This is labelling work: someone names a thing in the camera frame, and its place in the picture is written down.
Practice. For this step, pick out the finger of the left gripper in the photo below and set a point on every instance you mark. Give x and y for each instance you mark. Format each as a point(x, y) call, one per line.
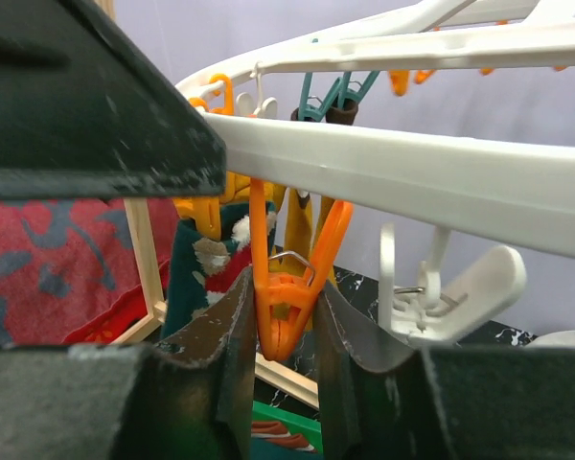
point(83, 113)

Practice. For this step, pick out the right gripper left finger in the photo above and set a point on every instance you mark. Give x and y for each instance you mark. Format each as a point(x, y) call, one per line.
point(187, 397)

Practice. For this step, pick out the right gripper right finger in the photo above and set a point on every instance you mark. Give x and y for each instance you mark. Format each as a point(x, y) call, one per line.
point(381, 399)

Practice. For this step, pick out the white plastic clip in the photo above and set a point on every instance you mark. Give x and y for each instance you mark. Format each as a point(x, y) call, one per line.
point(429, 312)

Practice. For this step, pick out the santa character sock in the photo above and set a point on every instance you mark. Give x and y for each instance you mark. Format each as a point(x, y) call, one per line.
point(201, 269)

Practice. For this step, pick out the orange clip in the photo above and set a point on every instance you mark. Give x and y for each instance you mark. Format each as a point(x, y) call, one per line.
point(284, 302)

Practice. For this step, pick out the white oval clip hanger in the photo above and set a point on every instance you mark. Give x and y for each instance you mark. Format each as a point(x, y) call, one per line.
point(521, 194)

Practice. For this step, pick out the teal clip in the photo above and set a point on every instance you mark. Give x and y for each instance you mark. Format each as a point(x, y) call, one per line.
point(313, 107)
point(354, 90)

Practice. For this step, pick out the brown orange striped sock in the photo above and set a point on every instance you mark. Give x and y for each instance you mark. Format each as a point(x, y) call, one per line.
point(276, 433)

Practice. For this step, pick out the green plastic basket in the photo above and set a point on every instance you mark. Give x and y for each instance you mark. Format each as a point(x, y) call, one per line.
point(295, 423)

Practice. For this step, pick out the white crumpled cloth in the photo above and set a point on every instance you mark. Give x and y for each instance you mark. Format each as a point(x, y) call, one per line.
point(564, 339)

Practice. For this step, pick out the wooden clothes rack frame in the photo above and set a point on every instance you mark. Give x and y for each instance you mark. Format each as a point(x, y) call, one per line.
point(274, 373)

